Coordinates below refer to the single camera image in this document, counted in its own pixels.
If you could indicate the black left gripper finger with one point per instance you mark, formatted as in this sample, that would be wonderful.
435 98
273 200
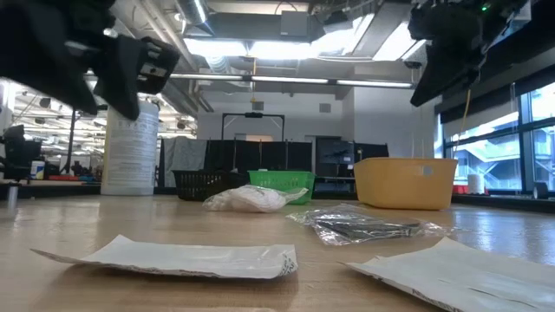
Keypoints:
121 78
47 65

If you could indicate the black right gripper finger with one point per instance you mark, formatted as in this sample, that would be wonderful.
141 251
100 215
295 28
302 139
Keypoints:
442 69

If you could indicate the clear bag white grey contents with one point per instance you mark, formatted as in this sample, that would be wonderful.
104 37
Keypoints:
253 199

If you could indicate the clear bag black round item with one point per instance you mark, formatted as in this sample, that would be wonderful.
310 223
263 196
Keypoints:
364 227

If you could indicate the white paper packet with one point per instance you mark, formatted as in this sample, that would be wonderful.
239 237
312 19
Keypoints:
459 277
173 260

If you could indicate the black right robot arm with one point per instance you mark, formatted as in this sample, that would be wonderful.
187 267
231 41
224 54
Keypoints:
498 26

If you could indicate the black tripod stand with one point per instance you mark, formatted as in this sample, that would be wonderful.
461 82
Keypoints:
71 138

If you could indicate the white wipes canister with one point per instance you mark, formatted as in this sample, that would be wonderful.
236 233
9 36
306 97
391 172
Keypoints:
130 156

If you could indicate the black office equipment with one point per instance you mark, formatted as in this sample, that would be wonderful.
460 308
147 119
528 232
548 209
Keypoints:
17 151

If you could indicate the grey cloth cover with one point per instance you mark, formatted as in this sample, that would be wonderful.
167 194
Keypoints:
184 154

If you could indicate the white plastic tub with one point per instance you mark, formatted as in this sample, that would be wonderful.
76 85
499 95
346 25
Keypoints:
37 170

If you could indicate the white paper towel roll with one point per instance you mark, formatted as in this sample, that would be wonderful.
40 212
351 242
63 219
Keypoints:
475 184

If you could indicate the yellow plastic basket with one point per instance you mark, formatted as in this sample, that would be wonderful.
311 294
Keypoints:
405 184

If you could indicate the black plastic basket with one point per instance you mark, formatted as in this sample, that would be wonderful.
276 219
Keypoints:
195 184

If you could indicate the long ceiling light bar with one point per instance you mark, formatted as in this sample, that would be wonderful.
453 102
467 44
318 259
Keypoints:
286 79

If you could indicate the black partition panels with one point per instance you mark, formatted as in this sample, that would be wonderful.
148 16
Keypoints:
260 154

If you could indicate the black monitor desk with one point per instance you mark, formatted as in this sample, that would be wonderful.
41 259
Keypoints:
338 158

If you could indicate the grey ceiling box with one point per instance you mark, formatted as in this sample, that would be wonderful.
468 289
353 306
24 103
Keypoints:
295 24

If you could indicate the black tape roll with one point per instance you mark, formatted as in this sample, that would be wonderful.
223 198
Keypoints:
539 190

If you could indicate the green plastic basket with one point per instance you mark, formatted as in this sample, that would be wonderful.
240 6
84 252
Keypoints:
282 178

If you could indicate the black overhead camera rig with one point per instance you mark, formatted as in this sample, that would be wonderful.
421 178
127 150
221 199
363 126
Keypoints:
253 115

